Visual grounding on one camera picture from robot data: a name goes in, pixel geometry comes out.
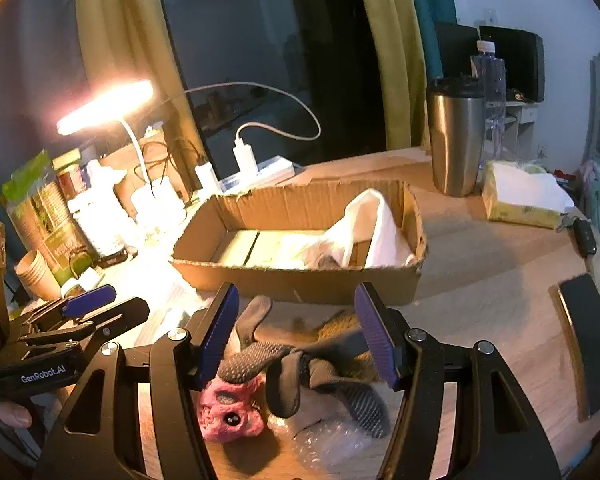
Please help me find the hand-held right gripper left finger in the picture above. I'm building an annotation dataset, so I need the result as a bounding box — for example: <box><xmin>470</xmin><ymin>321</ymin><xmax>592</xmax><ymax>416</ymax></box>
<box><xmin>32</xmin><ymin>282</ymin><xmax>241</xmax><ymax>480</ymax></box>

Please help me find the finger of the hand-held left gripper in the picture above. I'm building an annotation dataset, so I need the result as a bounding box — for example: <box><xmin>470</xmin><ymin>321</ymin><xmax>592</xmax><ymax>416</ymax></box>
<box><xmin>22</xmin><ymin>296</ymin><xmax>151</xmax><ymax>356</ymax></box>
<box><xmin>10</xmin><ymin>284</ymin><xmax>117</xmax><ymax>346</ymax></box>

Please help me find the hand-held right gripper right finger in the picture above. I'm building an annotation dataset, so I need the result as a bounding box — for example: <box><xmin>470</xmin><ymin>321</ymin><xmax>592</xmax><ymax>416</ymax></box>
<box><xmin>354</xmin><ymin>281</ymin><xmax>563</xmax><ymax>480</ymax></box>

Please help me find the brown knitted cloth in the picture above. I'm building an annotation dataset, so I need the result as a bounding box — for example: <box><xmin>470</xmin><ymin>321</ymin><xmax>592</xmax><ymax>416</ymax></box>
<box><xmin>260</xmin><ymin>310</ymin><xmax>381</xmax><ymax>381</ymax></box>

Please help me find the pink plush toy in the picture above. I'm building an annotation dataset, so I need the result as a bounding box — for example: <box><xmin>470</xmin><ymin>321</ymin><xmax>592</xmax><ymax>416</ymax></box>
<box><xmin>198</xmin><ymin>377</ymin><xmax>266</xmax><ymax>442</ymax></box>

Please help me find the cardboard box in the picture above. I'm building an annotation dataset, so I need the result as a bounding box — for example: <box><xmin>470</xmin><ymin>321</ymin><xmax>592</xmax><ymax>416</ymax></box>
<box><xmin>169</xmin><ymin>179</ymin><xmax>429</xmax><ymax>307</ymax></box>

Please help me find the bubble wrap bag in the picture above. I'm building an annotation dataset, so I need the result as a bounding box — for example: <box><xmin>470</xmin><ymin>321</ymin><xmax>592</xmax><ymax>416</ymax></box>
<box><xmin>267</xmin><ymin>410</ymin><xmax>381</xmax><ymax>467</ymax></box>

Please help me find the person's left hand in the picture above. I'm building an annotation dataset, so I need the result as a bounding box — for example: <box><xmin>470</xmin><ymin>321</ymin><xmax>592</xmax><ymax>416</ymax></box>
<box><xmin>0</xmin><ymin>402</ymin><xmax>33</xmax><ymax>429</ymax></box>

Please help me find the black flashlight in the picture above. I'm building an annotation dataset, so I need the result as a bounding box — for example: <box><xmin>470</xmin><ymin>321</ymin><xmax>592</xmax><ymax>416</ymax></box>
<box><xmin>100</xmin><ymin>245</ymin><xmax>139</xmax><ymax>267</ymax></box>

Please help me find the stack of paper cups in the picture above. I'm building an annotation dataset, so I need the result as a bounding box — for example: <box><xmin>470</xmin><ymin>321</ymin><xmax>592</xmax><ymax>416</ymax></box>
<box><xmin>14</xmin><ymin>249</ymin><xmax>62</xmax><ymax>301</ymax></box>

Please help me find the white woven basket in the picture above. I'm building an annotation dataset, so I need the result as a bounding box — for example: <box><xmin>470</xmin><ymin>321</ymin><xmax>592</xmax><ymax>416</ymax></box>
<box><xmin>69</xmin><ymin>195</ymin><xmax>128</xmax><ymax>256</ymax></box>

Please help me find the green snack packet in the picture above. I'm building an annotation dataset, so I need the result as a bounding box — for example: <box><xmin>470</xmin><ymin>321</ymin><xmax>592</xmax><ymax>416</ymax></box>
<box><xmin>1</xmin><ymin>150</ymin><xmax>98</xmax><ymax>281</ymax></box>

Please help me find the dark jar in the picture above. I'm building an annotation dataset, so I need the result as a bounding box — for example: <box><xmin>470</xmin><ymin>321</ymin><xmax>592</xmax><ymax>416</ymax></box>
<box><xmin>55</xmin><ymin>157</ymin><xmax>88</xmax><ymax>200</ymax></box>

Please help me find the white power strip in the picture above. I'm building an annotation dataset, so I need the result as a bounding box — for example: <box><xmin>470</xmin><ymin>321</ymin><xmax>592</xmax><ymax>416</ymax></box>
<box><xmin>219</xmin><ymin>156</ymin><xmax>296</xmax><ymax>195</ymax></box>

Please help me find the white desk lamp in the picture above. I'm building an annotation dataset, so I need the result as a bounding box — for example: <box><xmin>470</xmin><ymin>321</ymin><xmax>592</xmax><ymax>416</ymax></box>
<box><xmin>56</xmin><ymin>80</ymin><xmax>188</xmax><ymax>228</ymax></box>

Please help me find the black phone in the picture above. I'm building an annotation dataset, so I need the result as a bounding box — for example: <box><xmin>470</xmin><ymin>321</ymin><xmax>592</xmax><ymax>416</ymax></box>
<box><xmin>550</xmin><ymin>275</ymin><xmax>600</xmax><ymax>421</ymax></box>

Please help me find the yellow tissue pack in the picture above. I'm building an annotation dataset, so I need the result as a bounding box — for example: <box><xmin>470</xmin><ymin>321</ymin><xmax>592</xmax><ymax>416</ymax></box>
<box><xmin>481</xmin><ymin>160</ymin><xmax>576</xmax><ymax>229</ymax></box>

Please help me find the steel tumbler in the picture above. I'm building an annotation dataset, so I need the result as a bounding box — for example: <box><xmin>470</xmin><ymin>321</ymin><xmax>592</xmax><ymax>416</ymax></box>
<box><xmin>426</xmin><ymin>76</ymin><xmax>486</xmax><ymax>197</ymax></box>

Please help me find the black car key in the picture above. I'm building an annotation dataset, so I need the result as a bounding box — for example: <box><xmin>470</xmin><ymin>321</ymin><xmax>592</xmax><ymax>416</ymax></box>
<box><xmin>555</xmin><ymin>215</ymin><xmax>598</xmax><ymax>259</ymax></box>

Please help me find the yellow-green curtain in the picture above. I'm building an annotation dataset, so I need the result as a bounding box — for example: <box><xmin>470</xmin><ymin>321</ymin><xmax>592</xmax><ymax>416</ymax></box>
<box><xmin>350</xmin><ymin>0</ymin><xmax>429</xmax><ymax>151</ymax></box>
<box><xmin>75</xmin><ymin>0</ymin><xmax>211</xmax><ymax>201</ymax></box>

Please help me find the clear water bottle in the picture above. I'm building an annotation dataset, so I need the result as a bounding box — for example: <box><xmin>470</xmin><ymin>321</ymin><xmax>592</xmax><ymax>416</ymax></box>
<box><xmin>470</xmin><ymin>40</ymin><xmax>507</xmax><ymax>168</ymax></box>

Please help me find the black monitor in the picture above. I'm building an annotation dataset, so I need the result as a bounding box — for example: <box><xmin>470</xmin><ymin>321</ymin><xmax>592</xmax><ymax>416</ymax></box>
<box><xmin>434</xmin><ymin>22</ymin><xmax>481</xmax><ymax>81</ymax></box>
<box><xmin>480</xmin><ymin>25</ymin><xmax>546</xmax><ymax>103</ymax></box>

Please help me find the teal curtain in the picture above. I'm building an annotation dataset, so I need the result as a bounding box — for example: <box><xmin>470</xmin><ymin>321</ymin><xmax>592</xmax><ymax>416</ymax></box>
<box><xmin>400</xmin><ymin>0</ymin><xmax>456</xmax><ymax>81</ymax></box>

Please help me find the white charger with cable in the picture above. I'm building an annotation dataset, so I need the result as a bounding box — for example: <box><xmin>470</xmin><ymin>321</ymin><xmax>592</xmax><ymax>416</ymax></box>
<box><xmin>232</xmin><ymin>137</ymin><xmax>257</xmax><ymax>173</ymax></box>

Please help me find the white cable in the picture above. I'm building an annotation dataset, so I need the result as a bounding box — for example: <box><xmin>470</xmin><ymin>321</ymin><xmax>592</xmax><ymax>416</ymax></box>
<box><xmin>185</xmin><ymin>82</ymin><xmax>322</xmax><ymax>151</ymax></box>

